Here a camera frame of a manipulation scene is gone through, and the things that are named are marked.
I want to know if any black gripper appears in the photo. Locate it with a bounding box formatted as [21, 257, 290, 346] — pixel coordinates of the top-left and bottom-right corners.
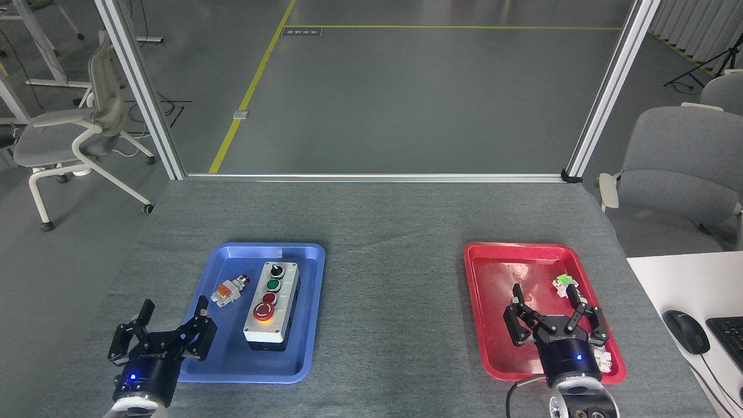
[108, 295, 218, 407]
[503, 283, 610, 387]

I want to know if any grey control box with buttons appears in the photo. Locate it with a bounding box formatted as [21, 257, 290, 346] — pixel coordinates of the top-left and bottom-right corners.
[243, 261, 301, 352]

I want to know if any small white block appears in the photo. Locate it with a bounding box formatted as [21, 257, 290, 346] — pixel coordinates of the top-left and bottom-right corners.
[589, 343, 615, 373]

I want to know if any blue plastic tray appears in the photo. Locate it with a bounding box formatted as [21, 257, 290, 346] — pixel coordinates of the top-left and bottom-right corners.
[167, 242, 326, 384]

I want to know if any red plastic tray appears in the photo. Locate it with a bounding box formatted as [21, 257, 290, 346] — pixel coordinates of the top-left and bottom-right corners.
[463, 242, 627, 384]

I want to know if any white desk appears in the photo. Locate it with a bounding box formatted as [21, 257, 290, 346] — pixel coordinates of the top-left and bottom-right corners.
[626, 251, 743, 418]

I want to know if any black computer mouse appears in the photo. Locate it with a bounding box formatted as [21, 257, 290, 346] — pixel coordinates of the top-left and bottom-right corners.
[662, 309, 710, 355]

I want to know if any black keyboard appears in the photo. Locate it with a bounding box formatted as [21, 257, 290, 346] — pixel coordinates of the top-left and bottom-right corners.
[706, 316, 743, 372]

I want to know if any grey table cloth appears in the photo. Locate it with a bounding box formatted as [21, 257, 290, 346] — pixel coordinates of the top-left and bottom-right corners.
[35, 179, 720, 418]

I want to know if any large grey upholstered chair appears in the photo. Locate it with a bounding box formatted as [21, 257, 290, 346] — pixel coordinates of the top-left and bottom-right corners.
[598, 106, 743, 243]

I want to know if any small grey chair back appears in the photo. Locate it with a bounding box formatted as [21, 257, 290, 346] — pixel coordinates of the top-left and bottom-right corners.
[680, 70, 743, 116]

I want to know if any black tripod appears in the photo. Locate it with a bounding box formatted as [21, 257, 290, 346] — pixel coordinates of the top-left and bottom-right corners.
[663, 32, 743, 91]

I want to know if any grey pleated curtain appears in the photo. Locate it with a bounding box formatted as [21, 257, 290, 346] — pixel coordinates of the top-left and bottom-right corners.
[647, 0, 743, 76]

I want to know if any green push button switch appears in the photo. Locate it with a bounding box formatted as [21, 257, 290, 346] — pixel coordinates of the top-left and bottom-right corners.
[552, 274, 581, 300]

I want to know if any red push button switch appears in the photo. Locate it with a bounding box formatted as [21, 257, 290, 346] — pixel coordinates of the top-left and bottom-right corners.
[211, 275, 251, 307]

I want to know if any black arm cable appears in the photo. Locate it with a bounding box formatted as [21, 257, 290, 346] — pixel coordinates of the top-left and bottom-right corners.
[506, 376, 549, 418]

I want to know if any black mouse cable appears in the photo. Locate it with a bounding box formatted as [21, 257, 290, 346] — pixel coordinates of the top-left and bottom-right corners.
[691, 351, 743, 418]

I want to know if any white frame office chair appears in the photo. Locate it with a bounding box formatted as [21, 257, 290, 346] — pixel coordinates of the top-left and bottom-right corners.
[13, 30, 156, 232]

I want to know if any silver aluminium rail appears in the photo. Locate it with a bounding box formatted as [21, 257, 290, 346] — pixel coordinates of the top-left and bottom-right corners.
[185, 173, 567, 183]

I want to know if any silver aluminium post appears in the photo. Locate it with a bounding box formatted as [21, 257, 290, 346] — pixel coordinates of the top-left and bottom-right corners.
[95, 0, 186, 181]
[565, 0, 661, 178]

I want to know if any white desk frame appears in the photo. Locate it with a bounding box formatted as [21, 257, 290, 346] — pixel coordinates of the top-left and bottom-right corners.
[0, 0, 164, 125]

